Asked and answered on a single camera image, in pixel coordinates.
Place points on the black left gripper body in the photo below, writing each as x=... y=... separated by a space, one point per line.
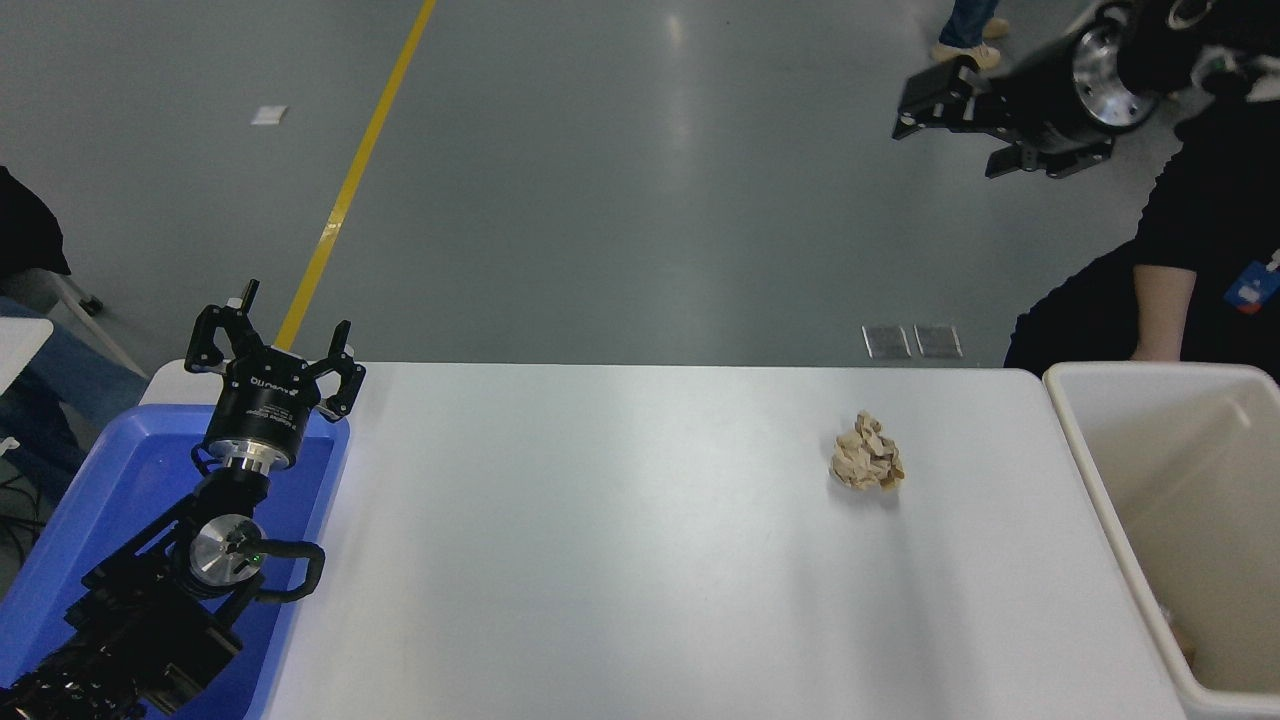
x=262 y=405

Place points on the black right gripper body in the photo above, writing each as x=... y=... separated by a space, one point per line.
x=1045 y=100

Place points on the person's right forearm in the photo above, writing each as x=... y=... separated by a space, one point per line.
x=1162 y=310

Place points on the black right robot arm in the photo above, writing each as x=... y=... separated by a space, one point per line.
x=1150 y=40

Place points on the metal floor plate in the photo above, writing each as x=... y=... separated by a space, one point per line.
x=887 y=341
x=938 y=341

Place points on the person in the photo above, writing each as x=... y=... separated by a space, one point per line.
x=1220 y=200
x=965 y=25
x=30 y=230

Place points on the white chair leg with caster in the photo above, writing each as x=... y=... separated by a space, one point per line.
x=91 y=303

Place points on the blue plastic tray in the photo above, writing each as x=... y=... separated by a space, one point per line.
x=120 y=480

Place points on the small white table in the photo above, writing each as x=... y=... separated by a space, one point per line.
x=20 y=345

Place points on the blue name badge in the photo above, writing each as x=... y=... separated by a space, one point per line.
x=1252 y=290

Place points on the crumpled tan paper ball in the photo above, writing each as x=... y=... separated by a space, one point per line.
x=867 y=455

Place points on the large pale plastic bin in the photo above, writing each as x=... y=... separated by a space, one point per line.
x=1200 y=480

